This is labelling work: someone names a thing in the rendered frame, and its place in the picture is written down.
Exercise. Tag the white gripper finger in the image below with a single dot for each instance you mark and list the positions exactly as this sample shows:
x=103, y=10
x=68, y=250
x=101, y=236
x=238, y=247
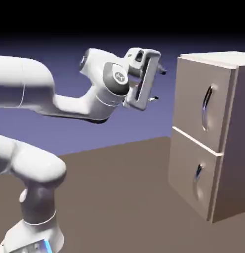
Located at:
x=161, y=69
x=154, y=98

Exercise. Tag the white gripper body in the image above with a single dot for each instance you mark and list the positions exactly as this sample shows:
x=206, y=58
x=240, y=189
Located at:
x=149, y=79

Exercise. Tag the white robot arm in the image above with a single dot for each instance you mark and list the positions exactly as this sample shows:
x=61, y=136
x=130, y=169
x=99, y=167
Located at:
x=35, y=87

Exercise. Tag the tall cabinet door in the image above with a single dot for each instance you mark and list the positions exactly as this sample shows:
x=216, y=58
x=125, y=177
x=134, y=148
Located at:
x=193, y=102

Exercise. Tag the grey-brown cabinet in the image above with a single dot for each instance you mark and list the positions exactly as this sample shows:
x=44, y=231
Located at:
x=223, y=138

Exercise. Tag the short cabinet door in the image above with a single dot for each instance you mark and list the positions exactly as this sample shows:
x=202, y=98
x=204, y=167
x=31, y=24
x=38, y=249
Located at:
x=185, y=174

